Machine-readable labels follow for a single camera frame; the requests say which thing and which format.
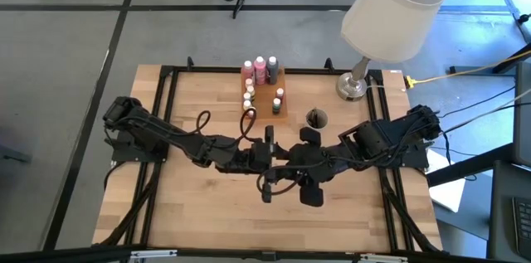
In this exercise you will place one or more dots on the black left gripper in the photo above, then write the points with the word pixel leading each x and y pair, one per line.
pixel 257 157

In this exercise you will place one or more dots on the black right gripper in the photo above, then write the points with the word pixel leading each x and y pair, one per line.
pixel 311 163

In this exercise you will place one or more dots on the white paper cup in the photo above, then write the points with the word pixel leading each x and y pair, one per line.
pixel 309 124

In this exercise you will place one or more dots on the orange translucent plastic bin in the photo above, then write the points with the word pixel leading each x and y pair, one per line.
pixel 265 105

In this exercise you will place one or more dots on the green small paint bottle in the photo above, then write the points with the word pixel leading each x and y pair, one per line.
pixel 276 105

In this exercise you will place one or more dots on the pale yellow small paint bottle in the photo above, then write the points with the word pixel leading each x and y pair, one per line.
pixel 247 104

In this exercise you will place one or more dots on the blue small paint bottle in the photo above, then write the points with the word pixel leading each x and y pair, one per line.
pixel 247 97

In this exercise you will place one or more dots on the magenta small paint bottle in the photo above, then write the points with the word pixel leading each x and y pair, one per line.
pixel 280 93

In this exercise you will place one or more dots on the orange-yellow small paint bottle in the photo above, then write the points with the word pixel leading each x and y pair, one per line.
pixel 249 82

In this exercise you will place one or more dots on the pink large paint bottle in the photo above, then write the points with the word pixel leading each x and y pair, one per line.
pixel 260 71

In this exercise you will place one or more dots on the dark grey large paint bottle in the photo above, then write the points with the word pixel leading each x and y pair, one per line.
pixel 272 70

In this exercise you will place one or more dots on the coral large paint bottle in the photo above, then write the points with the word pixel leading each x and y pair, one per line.
pixel 248 70

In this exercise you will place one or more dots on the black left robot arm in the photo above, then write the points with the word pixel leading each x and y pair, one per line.
pixel 166 134

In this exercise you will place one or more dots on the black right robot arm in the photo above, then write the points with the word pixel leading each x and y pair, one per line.
pixel 394 134

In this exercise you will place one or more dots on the black table edge clamp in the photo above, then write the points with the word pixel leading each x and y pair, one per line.
pixel 328 64
pixel 190 63

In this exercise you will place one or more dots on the white flat box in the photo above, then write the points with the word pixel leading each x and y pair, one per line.
pixel 448 192

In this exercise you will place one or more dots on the black diagonal beam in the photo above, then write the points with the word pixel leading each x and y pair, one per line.
pixel 469 165

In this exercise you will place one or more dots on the silver table lamp white shade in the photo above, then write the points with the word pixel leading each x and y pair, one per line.
pixel 390 18

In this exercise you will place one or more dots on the black side desk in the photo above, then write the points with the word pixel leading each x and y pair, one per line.
pixel 502 213

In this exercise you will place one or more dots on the dark grey side panel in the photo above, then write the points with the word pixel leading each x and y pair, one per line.
pixel 523 130

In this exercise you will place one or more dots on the black keyboard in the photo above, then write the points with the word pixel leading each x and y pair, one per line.
pixel 523 225

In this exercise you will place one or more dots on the grey floor object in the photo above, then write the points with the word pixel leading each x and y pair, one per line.
pixel 8 156

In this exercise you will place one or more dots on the black table-level camera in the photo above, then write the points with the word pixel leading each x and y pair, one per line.
pixel 268 256

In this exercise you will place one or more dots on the black aluminium table frame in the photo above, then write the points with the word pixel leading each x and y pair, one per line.
pixel 298 70

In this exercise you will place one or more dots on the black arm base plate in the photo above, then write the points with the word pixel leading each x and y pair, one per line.
pixel 417 162
pixel 120 155

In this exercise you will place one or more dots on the silver frame bracket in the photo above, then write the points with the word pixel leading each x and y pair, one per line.
pixel 153 254
pixel 383 258

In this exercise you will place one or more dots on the black floor rail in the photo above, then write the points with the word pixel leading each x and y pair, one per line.
pixel 477 70

